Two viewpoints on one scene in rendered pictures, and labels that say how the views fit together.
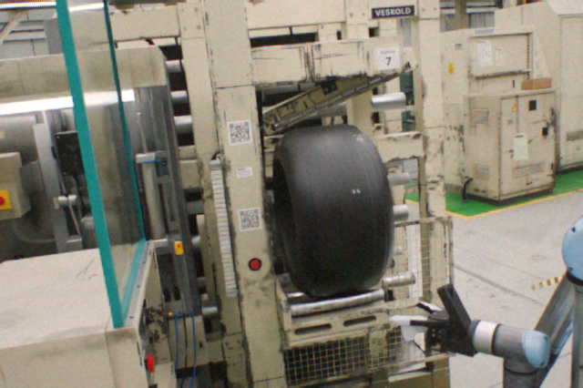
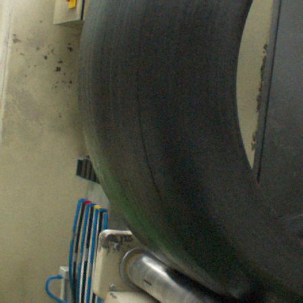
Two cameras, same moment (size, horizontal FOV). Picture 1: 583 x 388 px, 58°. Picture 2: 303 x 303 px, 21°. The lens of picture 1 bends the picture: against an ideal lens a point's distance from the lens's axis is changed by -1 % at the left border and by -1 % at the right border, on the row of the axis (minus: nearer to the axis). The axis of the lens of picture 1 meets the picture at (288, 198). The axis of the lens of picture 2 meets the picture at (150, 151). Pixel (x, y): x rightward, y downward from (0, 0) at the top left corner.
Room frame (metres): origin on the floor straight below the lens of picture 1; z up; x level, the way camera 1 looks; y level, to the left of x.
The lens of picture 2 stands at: (1.43, -1.09, 1.13)
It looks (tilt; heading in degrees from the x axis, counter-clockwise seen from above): 3 degrees down; 78
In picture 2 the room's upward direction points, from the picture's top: 7 degrees clockwise
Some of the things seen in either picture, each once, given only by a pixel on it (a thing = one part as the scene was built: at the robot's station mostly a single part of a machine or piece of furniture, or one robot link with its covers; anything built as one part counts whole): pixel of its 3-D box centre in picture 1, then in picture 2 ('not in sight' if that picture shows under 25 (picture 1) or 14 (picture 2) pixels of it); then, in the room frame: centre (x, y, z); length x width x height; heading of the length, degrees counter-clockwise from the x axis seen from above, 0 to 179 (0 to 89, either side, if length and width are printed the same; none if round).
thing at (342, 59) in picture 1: (321, 62); not in sight; (2.16, -0.18, 1.71); 0.61 x 0.25 x 0.15; 99
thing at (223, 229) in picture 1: (224, 229); not in sight; (1.74, 0.22, 1.19); 0.05 x 0.04 x 0.48; 9
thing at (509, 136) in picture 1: (510, 145); not in sight; (6.15, -2.66, 0.62); 0.91 x 0.58 x 1.25; 113
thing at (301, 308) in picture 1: (336, 301); (187, 297); (1.71, -0.13, 0.90); 0.35 x 0.05 x 0.05; 99
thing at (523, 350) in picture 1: (521, 346); not in sight; (1.06, -0.49, 1.04); 0.11 x 0.08 x 0.09; 49
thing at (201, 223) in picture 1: (213, 293); not in sight; (2.59, 0.43, 0.61); 0.33 x 0.06 x 0.86; 9
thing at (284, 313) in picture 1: (278, 294); (221, 269); (1.82, 0.07, 0.90); 0.40 x 0.03 x 0.10; 9
